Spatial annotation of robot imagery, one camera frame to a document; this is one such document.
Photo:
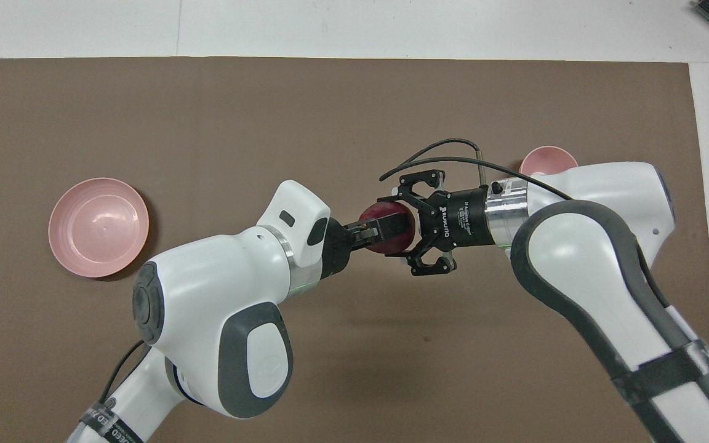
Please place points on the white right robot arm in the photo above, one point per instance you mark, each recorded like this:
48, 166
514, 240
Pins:
582, 271

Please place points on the brown table mat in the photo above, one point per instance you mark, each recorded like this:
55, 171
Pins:
268, 123

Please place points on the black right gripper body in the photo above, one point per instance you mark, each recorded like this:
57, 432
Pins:
462, 218

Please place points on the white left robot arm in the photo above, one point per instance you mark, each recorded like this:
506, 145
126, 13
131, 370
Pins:
219, 295

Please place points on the dark red apple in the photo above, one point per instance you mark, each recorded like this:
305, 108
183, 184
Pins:
391, 246

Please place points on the small pink bowl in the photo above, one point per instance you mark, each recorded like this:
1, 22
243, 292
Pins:
545, 160

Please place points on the pink plate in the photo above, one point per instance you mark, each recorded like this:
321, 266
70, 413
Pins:
99, 226

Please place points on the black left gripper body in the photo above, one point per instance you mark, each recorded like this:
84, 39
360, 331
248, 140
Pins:
336, 249

